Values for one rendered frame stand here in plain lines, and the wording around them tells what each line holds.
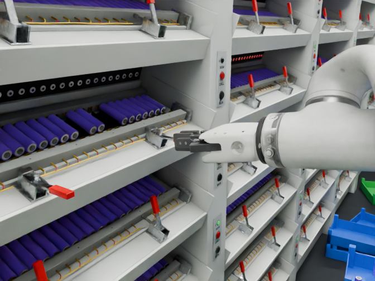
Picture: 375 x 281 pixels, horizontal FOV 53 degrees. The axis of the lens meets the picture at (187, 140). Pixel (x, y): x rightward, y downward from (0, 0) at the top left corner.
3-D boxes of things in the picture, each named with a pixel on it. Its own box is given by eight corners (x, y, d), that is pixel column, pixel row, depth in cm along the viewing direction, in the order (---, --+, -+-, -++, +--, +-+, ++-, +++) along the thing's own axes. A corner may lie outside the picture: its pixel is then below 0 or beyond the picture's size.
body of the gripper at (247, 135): (263, 173, 55) (198, 170, 62) (287, 154, 63) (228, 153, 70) (258, 122, 54) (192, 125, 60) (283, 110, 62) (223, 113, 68)
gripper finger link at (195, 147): (195, 156, 58) (187, 149, 64) (242, 147, 60) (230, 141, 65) (193, 148, 58) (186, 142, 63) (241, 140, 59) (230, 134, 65)
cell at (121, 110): (111, 108, 79) (134, 122, 77) (105, 110, 78) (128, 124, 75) (113, 100, 79) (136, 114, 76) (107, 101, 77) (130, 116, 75)
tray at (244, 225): (293, 198, 153) (307, 170, 147) (219, 276, 105) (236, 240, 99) (250, 172, 161) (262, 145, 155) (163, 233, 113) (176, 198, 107)
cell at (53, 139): (34, 126, 65) (59, 145, 62) (24, 129, 63) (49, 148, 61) (35, 117, 64) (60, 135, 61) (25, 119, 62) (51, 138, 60)
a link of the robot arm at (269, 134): (278, 176, 55) (259, 175, 56) (298, 159, 62) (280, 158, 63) (273, 119, 53) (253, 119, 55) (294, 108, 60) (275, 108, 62)
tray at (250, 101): (301, 100, 142) (317, 66, 135) (222, 138, 94) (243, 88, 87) (255, 77, 150) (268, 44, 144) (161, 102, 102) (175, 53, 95)
